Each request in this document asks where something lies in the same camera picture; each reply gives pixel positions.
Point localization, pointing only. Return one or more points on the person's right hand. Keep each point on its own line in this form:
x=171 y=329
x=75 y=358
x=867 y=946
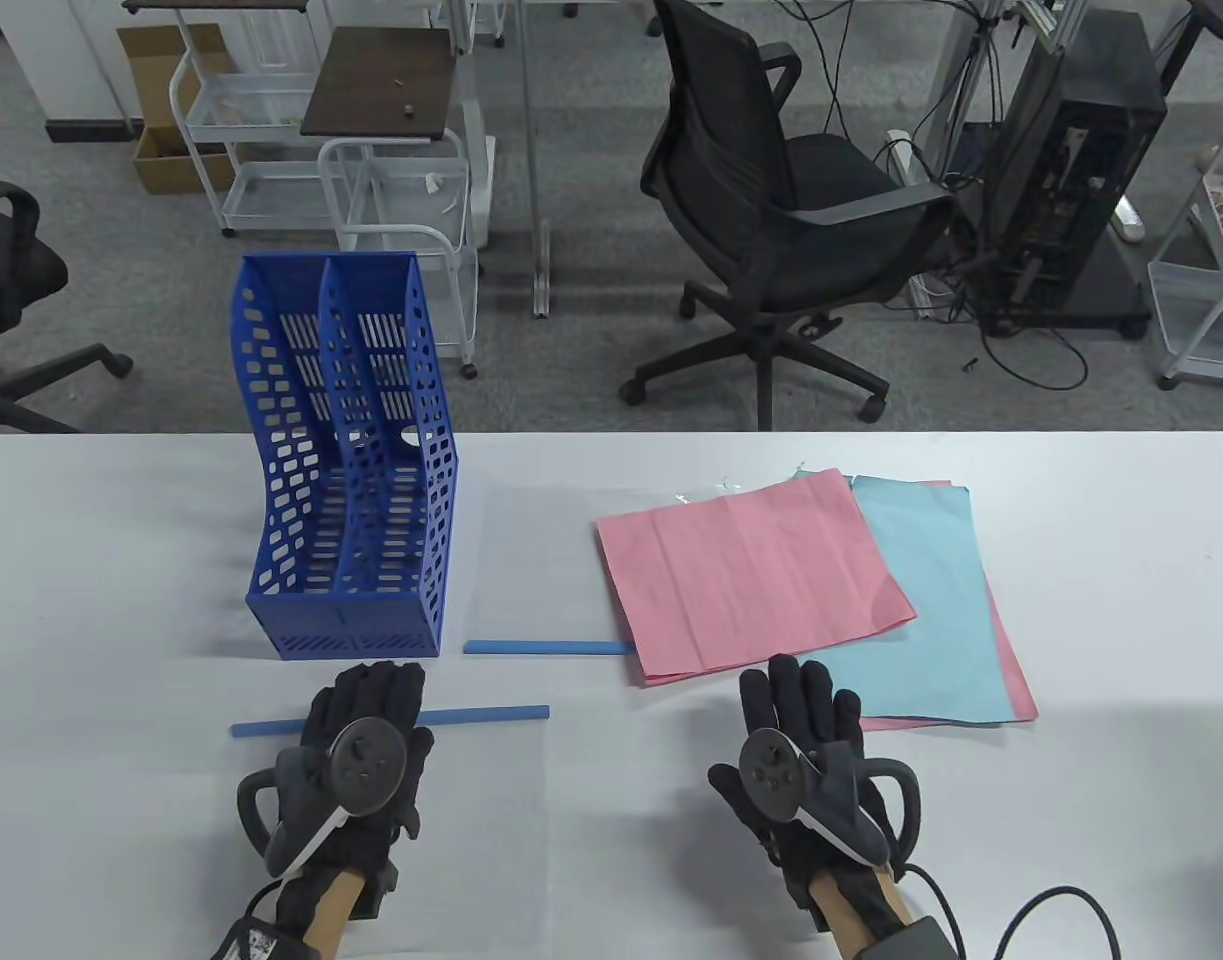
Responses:
x=821 y=730

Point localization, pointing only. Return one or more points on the person's left hand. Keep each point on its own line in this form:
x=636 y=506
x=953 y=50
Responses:
x=371 y=810

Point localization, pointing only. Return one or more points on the person's right thumb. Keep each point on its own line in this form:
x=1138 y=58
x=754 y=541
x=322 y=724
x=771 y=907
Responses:
x=731 y=790

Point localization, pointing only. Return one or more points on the person's right little finger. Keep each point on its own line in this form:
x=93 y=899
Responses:
x=845 y=720

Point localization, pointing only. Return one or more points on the person's left thumb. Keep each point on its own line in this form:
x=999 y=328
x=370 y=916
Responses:
x=418 y=780

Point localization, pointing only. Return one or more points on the person's right middle finger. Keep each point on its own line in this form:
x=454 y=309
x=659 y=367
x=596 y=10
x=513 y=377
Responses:
x=788 y=695

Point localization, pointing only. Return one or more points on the person's left middle finger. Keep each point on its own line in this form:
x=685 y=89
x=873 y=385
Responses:
x=383 y=688

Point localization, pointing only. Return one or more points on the person's left little finger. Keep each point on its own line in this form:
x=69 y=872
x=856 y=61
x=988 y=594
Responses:
x=320 y=715

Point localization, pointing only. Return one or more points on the person's right forearm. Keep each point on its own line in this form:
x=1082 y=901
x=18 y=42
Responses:
x=856 y=915

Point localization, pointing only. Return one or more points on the person's left forearm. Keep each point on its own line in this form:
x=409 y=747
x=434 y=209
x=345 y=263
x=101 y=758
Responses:
x=331 y=915

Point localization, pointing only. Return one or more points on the clear plastic sheet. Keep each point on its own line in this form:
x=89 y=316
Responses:
x=481 y=830
x=551 y=560

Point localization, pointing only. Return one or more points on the long blue binder strip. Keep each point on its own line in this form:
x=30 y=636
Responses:
x=491 y=714

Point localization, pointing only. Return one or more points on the pink paper sheet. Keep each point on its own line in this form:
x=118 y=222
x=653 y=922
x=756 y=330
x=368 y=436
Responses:
x=751 y=570
x=1021 y=690

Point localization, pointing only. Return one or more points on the light blue paper sheet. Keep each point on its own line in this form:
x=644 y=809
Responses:
x=931 y=620

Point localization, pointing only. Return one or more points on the short blue binder strip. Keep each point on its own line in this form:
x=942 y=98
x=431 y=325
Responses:
x=546 y=648

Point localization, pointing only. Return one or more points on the blue perforated file holder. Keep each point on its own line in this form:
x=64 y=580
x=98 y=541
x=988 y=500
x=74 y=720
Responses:
x=356 y=520

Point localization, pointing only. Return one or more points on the black wheeled platform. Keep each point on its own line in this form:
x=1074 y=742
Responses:
x=1121 y=310

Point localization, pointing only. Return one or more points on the black mesh office chair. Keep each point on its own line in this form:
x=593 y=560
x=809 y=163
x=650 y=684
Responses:
x=771 y=200

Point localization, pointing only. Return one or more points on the silver metal stand pole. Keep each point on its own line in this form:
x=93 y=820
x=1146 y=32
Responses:
x=536 y=180

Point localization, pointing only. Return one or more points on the black padded office chair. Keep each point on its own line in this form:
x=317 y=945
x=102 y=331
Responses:
x=11 y=270

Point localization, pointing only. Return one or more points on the white power strip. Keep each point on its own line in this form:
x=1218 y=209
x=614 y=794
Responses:
x=909 y=165

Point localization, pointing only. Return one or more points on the white metal rack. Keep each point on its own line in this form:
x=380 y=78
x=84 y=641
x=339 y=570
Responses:
x=1196 y=300

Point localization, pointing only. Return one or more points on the brown cardboard box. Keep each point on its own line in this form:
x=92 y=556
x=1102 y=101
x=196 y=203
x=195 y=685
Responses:
x=156 y=150

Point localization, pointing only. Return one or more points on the black computer tower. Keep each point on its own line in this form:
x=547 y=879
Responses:
x=1071 y=170

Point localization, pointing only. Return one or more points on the white cart with brown top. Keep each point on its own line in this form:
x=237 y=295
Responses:
x=381 y=80

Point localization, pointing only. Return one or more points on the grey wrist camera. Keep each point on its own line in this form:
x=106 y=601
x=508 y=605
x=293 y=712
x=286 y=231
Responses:
x=916 y=940

